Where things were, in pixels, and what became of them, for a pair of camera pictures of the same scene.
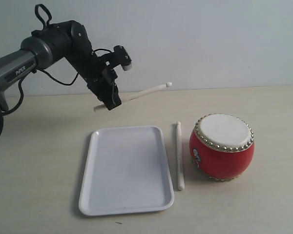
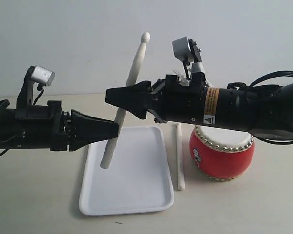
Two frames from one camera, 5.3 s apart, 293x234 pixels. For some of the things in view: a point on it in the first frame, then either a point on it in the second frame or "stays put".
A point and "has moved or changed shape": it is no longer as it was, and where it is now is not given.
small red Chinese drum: x=221 y=146 stays put
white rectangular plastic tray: x=126 y=171 stays put
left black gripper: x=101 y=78 to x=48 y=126
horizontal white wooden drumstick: x=124 y=99 has moved or changed shape
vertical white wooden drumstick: x=180 y=179 stays put
